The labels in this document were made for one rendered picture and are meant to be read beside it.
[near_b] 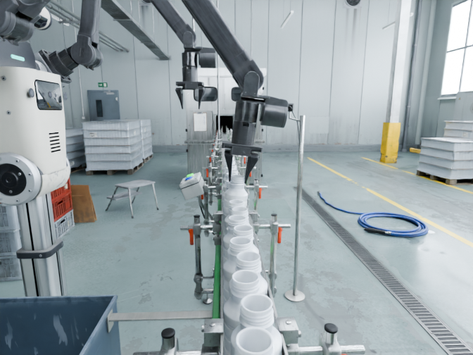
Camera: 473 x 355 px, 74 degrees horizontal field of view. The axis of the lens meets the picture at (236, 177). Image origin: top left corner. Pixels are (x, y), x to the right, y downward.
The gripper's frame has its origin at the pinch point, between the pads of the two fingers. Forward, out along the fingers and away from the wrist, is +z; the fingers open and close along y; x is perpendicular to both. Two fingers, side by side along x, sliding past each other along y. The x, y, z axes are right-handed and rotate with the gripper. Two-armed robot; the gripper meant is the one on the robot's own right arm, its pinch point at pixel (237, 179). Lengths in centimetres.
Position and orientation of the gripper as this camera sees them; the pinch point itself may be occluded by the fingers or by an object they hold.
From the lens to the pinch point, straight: 80.9
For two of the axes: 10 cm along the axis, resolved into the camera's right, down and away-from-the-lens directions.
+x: -0.4, -2.0, 9.8
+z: -1.2, 9.7, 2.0
